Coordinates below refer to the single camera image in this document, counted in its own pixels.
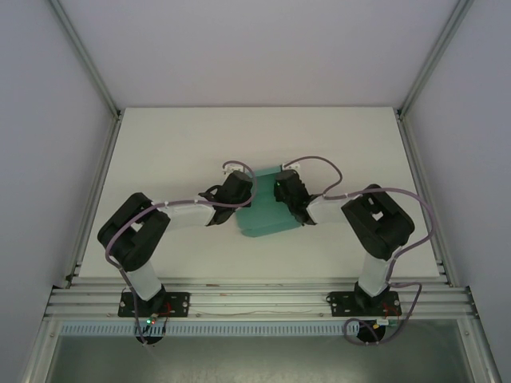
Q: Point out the green paper box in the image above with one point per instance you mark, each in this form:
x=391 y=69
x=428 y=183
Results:
x=263 y=215

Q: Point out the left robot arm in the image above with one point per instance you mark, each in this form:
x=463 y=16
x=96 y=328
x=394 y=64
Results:
x=135 y=235

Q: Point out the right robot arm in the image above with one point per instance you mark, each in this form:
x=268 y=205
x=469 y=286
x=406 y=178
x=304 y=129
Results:
x=375 y=223

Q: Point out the small lit circuit board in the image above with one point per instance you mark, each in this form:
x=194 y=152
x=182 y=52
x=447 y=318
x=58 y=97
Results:
x=150 y=320

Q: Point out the small green connector board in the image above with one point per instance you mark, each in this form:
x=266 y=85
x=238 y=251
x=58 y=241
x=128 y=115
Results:
x=385 y=321

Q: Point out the metal sheet panel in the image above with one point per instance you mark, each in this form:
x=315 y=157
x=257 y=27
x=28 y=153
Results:
x=255 y=359

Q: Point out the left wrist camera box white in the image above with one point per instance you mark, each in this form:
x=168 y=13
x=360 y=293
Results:
x=231 y=169

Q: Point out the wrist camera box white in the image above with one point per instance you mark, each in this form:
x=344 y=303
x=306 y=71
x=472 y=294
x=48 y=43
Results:
x=288 y=165
x=231 y=169

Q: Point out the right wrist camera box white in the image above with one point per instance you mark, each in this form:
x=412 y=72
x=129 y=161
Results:
x=288 y=165

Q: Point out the aluminium mounting rail beam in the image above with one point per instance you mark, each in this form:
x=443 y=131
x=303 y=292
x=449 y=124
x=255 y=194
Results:
x=255 y=297

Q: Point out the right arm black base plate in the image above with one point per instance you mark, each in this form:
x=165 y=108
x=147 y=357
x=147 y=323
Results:
x=339 y=303

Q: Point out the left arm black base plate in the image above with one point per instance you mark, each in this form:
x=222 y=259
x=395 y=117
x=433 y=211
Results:
x=177 y=304

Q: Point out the aluminium side rail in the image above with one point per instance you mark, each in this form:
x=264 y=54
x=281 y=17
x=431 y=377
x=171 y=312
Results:
x=100 y=179
x=419 y=167

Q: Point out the aluminium frame post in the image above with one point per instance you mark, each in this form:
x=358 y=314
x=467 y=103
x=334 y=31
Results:
x=85 y=56
x=435 y=56

